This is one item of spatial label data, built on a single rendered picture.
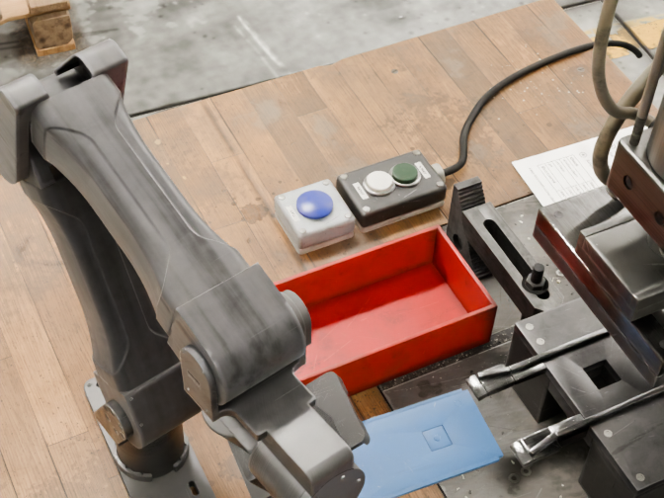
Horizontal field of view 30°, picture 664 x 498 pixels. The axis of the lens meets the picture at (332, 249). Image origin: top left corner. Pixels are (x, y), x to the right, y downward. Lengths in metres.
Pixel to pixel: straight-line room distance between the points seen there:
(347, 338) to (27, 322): 0.33
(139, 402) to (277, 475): 0.23
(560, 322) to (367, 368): 0.19
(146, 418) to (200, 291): 0.26
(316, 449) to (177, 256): 0.16
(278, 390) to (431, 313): 0.46
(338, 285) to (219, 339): 0.49
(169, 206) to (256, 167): 0.59
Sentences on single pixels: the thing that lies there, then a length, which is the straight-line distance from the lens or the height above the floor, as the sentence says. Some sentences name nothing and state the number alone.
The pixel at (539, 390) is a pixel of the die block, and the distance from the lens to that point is 1.20.
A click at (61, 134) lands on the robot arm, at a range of 0.87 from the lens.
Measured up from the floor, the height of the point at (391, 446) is 1.00.
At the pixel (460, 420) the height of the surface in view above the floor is 1.00.
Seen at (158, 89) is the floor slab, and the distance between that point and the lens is 2.89.
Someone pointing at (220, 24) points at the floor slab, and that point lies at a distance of 3.06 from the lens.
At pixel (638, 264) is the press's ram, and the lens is 1.00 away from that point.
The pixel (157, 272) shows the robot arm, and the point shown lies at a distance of 0.83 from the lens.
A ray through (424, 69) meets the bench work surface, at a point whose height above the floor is 0.90.
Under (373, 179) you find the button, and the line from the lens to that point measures 1.36.
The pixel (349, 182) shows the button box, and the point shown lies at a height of 0.93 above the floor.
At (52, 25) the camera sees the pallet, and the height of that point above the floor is 0.08.
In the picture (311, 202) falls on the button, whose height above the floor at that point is 0.94.
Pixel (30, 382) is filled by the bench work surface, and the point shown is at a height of 0.90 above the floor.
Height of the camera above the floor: 1.91
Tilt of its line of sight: 49 degrees down
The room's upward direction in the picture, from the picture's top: 3 degrees clockwise
